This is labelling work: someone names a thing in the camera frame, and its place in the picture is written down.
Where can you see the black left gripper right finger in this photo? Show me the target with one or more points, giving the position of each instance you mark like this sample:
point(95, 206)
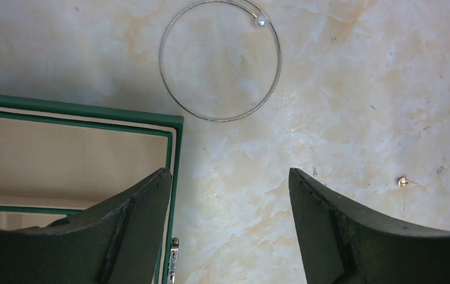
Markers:
point(344, 241)

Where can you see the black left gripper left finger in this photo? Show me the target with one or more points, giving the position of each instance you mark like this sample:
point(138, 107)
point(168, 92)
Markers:
point(115, 241)

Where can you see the green jewelry box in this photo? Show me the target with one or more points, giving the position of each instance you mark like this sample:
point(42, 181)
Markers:
point(57, 159)

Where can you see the gold earring stud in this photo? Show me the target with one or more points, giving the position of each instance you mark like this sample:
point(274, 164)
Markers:
point(404, 182)

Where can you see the silver bangle with pearls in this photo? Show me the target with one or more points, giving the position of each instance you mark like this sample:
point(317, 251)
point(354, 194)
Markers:
point(220, 61)

